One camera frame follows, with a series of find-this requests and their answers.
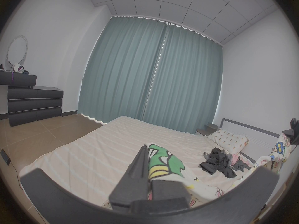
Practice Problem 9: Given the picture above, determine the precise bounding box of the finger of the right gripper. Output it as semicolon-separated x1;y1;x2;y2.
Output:
282;129;299;146

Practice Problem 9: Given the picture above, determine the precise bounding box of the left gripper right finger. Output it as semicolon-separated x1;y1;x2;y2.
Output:
150;180;191;208

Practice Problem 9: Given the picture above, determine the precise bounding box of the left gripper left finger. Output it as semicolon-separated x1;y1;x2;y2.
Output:
109;146;150;211

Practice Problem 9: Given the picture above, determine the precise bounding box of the white printed pyjama top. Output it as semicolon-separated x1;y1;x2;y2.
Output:
102;133;293;208

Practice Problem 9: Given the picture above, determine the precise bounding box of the bed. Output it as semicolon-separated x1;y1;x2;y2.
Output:
19;115;290;206

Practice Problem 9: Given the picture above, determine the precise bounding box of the black garment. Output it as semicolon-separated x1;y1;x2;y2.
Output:
199;147;237;178

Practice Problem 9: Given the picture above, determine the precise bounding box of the dark grey garment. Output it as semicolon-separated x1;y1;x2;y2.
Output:
232;160;252;172

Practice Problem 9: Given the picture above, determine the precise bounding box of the white printed pillow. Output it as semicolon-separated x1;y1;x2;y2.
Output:
207;128;249;154

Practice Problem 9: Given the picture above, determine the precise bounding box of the grey bedside table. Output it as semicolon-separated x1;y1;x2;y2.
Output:
196;123;219;136

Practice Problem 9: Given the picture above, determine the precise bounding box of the dark grey chest of drawers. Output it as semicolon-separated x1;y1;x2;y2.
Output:
8;86;64;127

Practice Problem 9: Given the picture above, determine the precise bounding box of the black power adapter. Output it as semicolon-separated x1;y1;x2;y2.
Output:
0;149;11;166

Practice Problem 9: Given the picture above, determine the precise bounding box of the dark grey dressing table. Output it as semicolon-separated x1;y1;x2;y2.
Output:
0;70;38;88

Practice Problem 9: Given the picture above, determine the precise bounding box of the round white mirror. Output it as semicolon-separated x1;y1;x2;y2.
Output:
7;36;28;67

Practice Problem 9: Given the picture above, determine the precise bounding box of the thin black cable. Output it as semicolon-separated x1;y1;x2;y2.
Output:
10;161;24;192

